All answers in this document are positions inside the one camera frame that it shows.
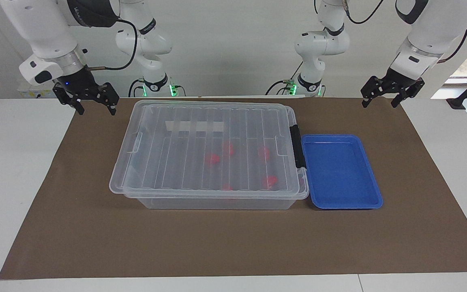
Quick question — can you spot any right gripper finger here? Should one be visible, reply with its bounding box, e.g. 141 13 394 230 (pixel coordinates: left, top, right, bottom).
96 83 120 116
54 84 85 115

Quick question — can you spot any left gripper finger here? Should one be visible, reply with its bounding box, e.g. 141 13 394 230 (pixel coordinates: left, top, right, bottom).
392 80 425 108
361 76 384 108

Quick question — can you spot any clear plastic box lid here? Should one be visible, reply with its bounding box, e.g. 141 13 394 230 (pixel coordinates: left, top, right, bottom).
109 100 310 200

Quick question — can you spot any blue plastic tray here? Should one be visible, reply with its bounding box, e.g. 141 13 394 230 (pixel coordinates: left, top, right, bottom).
301 134 383 210

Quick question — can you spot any black box latch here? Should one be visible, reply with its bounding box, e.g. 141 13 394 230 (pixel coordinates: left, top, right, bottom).
289 125 307 169

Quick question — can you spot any clear plastic storage box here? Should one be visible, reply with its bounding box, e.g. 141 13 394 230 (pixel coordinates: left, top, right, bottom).
110 100 310 210

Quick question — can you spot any white power strip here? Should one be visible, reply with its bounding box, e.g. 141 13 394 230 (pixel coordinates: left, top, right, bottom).
18 83 58 99

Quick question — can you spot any brown table mat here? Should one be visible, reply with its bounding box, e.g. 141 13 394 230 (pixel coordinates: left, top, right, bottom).
0 97 467 280

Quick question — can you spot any black right arm base cable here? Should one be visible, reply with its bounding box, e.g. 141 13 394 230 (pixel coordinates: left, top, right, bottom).
129 78 147 98

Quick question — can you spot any black arm base cable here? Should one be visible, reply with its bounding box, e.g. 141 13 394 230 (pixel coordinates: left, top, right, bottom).
265 61 304 96
129 78 147 98

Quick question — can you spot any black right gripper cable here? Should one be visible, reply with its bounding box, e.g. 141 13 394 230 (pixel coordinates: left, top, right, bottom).
84 16 139 73

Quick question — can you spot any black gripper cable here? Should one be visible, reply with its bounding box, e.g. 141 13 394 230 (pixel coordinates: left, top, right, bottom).
345 0 467 63
84 16 139 73

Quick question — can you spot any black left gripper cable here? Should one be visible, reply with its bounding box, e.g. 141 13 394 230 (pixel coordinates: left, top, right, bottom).
345 0 467 63

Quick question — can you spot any black left arm base cable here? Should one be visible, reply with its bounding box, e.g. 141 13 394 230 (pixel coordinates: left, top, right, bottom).
265 61 304 96

